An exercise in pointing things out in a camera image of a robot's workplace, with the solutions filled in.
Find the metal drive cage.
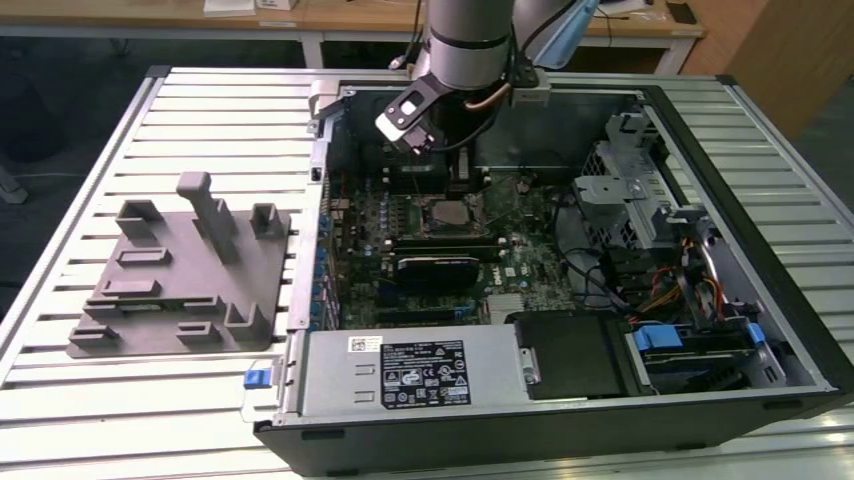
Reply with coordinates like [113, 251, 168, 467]
[569, 112, 675, 251]

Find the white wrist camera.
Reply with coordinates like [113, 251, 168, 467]
[372, 82, 445, 157]

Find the black camera cable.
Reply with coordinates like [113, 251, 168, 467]
[429, 74, 528, 154]

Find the orange yellow wire bundle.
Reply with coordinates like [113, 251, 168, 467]
[632, 237, 732, 324]

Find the silver square CPU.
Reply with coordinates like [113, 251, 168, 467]
[422, 200, 470, 229]

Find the black expansion slot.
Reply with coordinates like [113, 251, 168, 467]
[370, 308, 452, 324]

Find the green motherboard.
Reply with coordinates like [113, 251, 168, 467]
[318, 167, 581, 331]

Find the grey power supply unit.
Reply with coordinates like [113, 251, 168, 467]
[292, 323, 541, 419]

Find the metal socket cover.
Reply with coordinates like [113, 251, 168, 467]
[473, 175, 522, 225]

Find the wooden cabinet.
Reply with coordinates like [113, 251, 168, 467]
[683, 0, 854, 146]

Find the black plastic cover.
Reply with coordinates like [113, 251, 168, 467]
[504, 308, 652, 401]

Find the black open PC case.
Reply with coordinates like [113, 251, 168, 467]
[252, 74, 854, 477]

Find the wooden desk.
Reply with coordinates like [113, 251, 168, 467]
[0, 0, 708, 76]

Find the CPU socket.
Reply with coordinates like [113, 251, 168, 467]
[410, 193, 484, 239]

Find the blue disk carrier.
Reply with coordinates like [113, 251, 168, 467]
[629, 322, 768, 396]

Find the white chair base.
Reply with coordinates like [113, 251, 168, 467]
[0, 163, 30, 205]

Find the white cardboard box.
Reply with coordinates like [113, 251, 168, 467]
[201, 0, 256, 15]

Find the grey plastic parts rack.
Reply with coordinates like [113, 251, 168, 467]
[65, 171, 294, 360]

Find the silver chipset heat sink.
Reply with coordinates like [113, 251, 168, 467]
[488, 293, 526, 325]

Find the silver case latch bracket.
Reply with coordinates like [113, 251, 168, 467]
[306, 78, 342, 135]

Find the black phone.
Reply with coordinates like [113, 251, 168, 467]
[664, 1, 699, 25]

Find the black graphics card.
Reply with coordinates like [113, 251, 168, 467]
[396, 255, 481, 292]

